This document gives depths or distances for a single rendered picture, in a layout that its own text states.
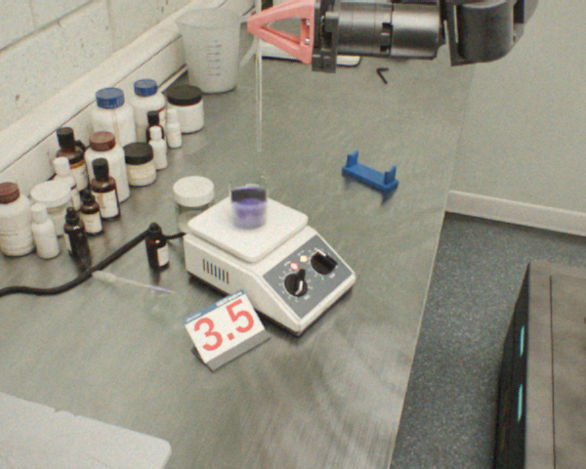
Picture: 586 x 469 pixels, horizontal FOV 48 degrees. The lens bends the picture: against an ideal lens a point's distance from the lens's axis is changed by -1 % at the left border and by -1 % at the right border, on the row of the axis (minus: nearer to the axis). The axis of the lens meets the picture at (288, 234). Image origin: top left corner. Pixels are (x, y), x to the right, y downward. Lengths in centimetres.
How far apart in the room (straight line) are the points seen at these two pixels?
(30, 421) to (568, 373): 103
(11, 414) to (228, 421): 23
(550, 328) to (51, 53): 113
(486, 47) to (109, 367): 56
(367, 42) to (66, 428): 52
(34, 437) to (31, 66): 63
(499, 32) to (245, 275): 40
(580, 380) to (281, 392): 79
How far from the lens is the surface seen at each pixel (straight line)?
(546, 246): 242
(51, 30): 120
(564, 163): 239
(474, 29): 73
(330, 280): 86
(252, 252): 82
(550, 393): 139
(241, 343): 82
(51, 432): 76
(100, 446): 74
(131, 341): 84
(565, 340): 150
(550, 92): 228
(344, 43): 72
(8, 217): 98
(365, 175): 114
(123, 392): 79
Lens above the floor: 134
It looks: 36 degrees down
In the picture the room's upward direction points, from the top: 1 degrees clockwise
